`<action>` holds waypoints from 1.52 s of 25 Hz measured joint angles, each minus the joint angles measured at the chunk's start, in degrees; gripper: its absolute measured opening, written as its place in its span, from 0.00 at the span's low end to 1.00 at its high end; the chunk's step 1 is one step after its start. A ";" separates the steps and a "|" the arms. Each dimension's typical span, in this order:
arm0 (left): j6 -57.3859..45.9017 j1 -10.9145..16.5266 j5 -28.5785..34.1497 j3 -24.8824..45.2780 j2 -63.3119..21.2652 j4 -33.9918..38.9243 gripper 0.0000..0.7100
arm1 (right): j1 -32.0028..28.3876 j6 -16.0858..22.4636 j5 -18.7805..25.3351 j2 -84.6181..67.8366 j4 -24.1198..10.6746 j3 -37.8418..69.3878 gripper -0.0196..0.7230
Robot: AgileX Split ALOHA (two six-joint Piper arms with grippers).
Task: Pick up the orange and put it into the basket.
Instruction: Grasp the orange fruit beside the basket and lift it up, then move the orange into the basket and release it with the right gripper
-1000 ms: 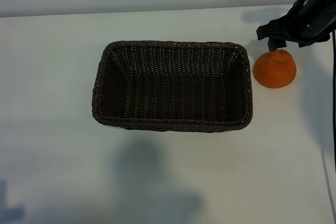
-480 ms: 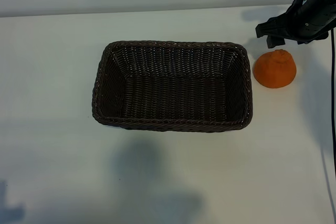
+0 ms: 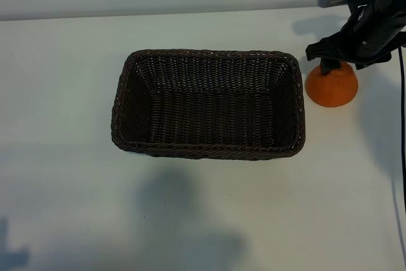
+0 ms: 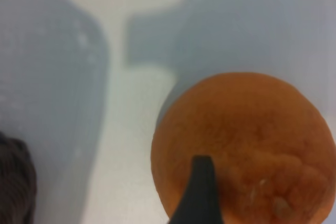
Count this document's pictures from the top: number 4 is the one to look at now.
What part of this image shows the orange with knobbed top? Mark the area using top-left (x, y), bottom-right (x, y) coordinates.
top-left (151, 71), bottom-right (336, 224)

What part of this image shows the dark brown woven wicker basket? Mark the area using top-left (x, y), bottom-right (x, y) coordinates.
top-left (0, 131), bottom-right (36, 224)

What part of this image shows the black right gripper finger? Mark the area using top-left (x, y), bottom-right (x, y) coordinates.
top-left (169, 155), bottom-right (224, 224)

